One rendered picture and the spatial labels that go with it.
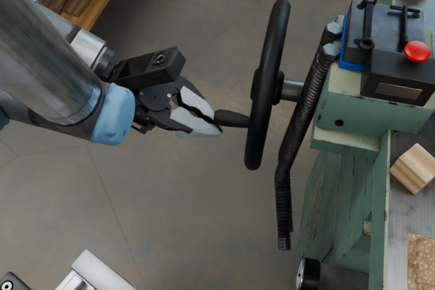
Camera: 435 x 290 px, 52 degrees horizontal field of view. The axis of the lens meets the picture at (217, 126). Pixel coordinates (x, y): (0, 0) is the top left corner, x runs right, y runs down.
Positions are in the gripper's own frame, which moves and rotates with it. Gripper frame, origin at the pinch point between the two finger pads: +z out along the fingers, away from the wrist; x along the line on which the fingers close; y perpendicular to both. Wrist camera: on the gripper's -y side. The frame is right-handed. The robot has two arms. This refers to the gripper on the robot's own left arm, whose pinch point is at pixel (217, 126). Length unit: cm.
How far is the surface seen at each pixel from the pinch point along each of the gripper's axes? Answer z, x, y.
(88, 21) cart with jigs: -32, -70, 89
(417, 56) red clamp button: 10.8, -4.2, -27.8
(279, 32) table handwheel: -0.6, -10.1, -13.7
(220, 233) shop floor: 38, -13, 74
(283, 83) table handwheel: 7.1, -11.6, -3.7
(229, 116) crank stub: 0.0, -0.2, -3.7
